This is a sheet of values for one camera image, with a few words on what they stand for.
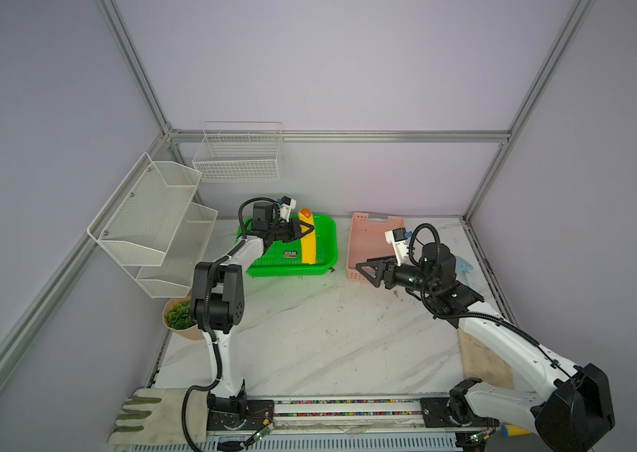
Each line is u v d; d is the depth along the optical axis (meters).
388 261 0.65
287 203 0.90
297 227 0.90
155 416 0.73
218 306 0.55
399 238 0.66
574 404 0.38
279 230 0.85
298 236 0.89
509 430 0.68
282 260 1.07
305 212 0.94
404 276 0.65
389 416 0.75
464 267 1.04
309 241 0.93
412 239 0.65
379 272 0.65
